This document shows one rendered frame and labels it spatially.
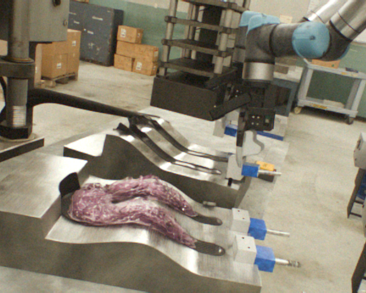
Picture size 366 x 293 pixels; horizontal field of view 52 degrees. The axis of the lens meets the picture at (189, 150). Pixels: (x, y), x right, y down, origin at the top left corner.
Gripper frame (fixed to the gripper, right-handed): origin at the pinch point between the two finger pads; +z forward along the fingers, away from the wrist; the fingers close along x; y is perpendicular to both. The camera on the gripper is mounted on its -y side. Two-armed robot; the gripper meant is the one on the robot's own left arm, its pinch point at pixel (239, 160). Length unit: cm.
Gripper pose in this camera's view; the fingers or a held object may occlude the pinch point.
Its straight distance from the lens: 98.0
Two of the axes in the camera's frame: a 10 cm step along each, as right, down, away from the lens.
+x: 3.1, -1.3, 9.4
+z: -0.9, 9.8, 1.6
